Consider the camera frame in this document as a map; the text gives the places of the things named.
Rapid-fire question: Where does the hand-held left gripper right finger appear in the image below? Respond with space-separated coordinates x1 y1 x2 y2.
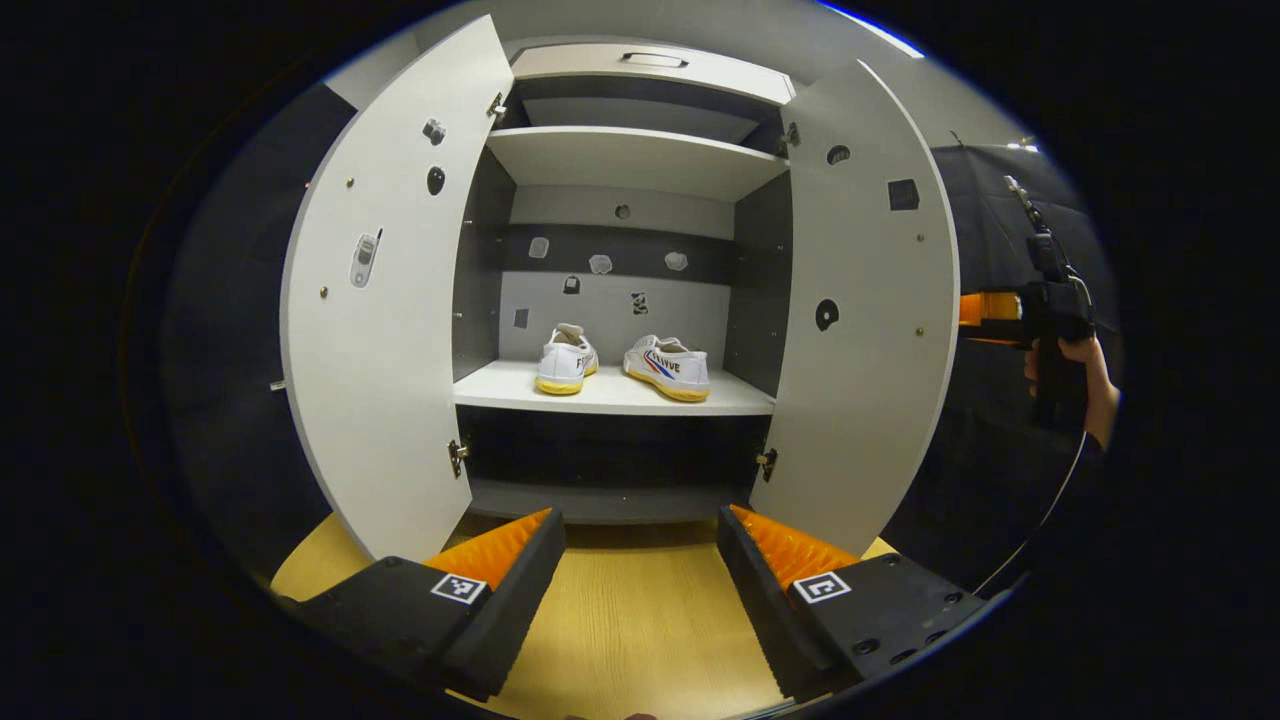
716 503 986 703

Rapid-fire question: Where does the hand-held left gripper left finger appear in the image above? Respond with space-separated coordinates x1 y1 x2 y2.
275 505 568 703

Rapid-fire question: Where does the white cabinet door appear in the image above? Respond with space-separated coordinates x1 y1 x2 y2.
750 60 961 558
280 14 516 563

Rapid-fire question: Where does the white shoe cabinet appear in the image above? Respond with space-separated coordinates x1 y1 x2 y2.
450 35 796 526

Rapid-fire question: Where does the white canvas shoe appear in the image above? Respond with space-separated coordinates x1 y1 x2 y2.
623 334 712 403
534 322 600 396

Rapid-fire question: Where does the black backdrop cloth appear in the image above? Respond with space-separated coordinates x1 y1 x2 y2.
880 140 1123 601
155 85 361 581

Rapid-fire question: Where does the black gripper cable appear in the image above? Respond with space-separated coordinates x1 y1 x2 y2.
975 430 1091 598

